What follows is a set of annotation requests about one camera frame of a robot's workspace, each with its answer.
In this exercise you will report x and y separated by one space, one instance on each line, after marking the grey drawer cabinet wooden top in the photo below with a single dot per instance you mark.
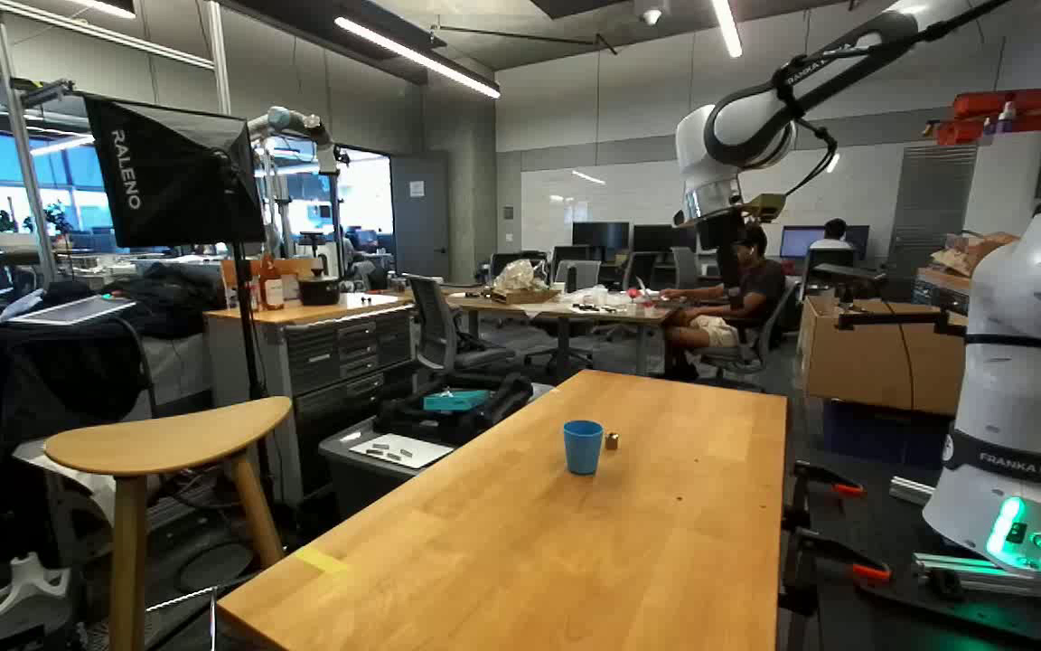
325 354

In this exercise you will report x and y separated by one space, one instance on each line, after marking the black bag with teal item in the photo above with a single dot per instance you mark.
452 405

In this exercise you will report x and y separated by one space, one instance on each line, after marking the black light stand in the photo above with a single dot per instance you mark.
244 311

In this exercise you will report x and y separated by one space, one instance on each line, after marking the person in white shirt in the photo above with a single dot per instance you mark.
831 238

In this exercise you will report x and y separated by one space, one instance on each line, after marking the blue storage bin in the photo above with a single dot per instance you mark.
883 435

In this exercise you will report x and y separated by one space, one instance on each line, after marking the blue plastic cup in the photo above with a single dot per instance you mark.
582 447

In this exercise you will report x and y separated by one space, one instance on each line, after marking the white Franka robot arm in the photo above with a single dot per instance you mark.
1029 364

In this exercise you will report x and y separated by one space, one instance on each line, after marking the seated person dark shirt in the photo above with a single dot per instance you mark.
759 295

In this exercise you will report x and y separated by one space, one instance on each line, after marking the large cardboard box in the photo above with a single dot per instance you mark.
876 364

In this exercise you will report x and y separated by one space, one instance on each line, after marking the silver metal pole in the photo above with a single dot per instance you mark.
18 155

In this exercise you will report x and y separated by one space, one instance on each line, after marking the long ceiling light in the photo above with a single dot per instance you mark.
414 54

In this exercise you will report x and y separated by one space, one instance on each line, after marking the wooden stool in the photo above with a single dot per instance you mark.
172 437

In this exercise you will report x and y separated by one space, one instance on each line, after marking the red sign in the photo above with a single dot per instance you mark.
991 113

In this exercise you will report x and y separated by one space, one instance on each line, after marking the black computer monitor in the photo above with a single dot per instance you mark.
658 235
600 235

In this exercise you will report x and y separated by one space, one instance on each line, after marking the crumpled white bag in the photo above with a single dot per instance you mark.
517 280

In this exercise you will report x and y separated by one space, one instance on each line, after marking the white grey equipment box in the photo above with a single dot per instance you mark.
382 458

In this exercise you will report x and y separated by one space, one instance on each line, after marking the black softbox light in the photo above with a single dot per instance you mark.
177 173

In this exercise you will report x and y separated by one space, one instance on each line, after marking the black hanging jacket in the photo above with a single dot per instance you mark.
26 397

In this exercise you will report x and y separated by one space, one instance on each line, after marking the blue lit computer monitor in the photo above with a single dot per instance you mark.
800 238

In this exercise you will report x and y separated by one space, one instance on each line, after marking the grey office chair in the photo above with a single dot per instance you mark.
432 320

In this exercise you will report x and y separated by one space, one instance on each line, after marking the small metal socket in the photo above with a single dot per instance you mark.
611 443

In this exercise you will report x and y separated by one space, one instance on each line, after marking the grey door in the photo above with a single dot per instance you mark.
425 218

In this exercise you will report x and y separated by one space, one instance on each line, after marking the yellow tape strip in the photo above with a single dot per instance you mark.
325 561

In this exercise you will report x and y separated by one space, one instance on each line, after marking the long wooden work desk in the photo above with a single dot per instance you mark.
567 315

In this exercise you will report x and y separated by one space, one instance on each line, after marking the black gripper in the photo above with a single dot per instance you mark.
725 235

